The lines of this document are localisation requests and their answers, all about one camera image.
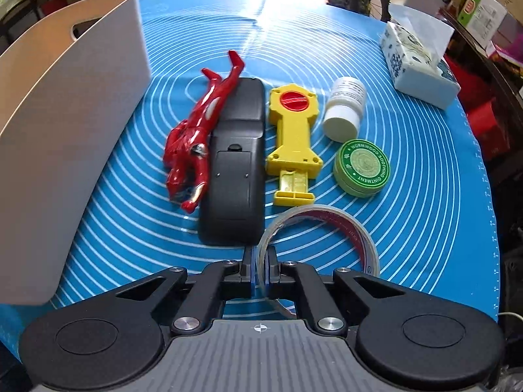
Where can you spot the blue silicone mat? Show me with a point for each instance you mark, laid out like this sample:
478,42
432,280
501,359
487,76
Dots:
433,224

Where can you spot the black remote control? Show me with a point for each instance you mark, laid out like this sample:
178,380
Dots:
232,211

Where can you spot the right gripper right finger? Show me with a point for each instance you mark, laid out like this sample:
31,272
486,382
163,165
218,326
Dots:
301,284

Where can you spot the green white product box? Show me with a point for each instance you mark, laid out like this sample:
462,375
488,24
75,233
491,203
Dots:
481,19

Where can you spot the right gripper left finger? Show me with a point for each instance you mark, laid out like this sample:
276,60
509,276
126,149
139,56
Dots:
218,283

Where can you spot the white pill bottle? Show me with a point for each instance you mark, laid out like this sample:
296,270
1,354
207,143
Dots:
344,109

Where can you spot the black metal shelf rack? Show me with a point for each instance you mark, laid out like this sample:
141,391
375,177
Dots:
12,13

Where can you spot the yellow toy launcher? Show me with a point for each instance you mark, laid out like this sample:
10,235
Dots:
293,111

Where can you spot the clear tape roll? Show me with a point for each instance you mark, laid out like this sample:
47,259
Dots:
328,237

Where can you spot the green ointment tin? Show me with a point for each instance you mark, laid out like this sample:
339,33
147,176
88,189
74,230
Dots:
361,168

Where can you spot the white tissue box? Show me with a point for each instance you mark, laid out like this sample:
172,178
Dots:
413,45

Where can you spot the beige plastic storage bin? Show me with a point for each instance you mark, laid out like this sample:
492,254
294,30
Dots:
69,85

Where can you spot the red hero figure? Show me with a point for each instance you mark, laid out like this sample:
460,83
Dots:
186,149

